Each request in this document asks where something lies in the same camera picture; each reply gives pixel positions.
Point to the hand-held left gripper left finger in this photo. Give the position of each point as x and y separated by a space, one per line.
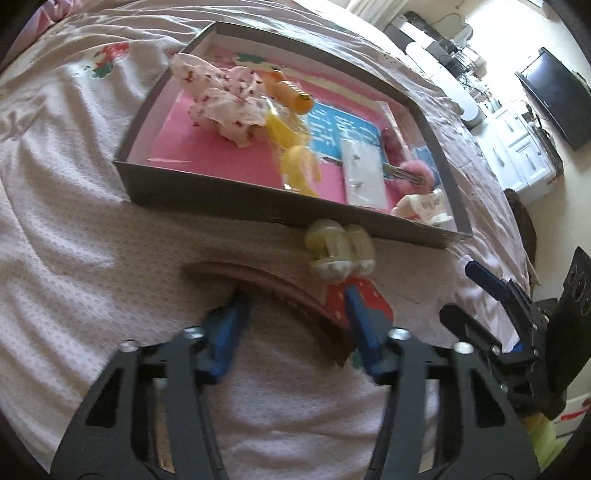
226 332

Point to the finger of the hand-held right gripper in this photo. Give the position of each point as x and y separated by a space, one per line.
485 277
466 325

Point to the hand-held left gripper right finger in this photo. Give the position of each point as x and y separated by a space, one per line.
364 323

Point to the red strawberry hair clip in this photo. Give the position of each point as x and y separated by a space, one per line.
374 300

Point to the brown headband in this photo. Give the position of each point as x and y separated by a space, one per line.
286 288

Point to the pink pompom hair clip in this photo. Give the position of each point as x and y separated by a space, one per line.
415 173

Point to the dark grey cardboard box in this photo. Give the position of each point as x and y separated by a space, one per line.
240 203

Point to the blue hair accessory packet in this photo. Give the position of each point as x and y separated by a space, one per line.
424 156

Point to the clear packet with white card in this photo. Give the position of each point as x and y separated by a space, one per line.
364 175

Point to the pale yellow hair roller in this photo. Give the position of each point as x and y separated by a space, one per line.
330 251
362 249

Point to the cream bow hair clip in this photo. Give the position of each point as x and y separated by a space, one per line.
420 205

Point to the white drawer cabinet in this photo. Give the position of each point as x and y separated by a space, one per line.
512 152

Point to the pink bedspread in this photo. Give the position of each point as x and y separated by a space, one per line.
69 230

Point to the black television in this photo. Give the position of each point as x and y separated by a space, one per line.
558 101

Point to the white floral scrunchie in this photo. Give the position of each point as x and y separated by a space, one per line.
217 101

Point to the white arched mirror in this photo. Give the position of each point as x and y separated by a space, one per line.
464 34

